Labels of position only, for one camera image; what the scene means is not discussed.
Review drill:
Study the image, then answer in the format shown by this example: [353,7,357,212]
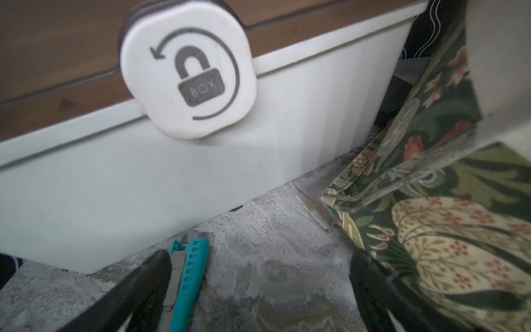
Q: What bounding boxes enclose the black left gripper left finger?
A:
[60,250,171,331]

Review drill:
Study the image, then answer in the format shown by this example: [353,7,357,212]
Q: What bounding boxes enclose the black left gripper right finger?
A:
[349,248,467,331]

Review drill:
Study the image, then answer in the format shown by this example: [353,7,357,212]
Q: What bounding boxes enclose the cream tote bag green handles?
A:
[322,1,530,331]

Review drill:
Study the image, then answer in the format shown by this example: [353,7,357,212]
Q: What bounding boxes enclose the teal utility knife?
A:
[158,238,210,331]

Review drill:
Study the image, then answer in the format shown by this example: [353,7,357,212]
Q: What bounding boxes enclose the white brown storage box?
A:
[1,1,427,274]

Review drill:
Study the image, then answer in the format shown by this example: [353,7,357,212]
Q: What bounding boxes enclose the black battery with yellow plug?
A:
[374,76,413,129]

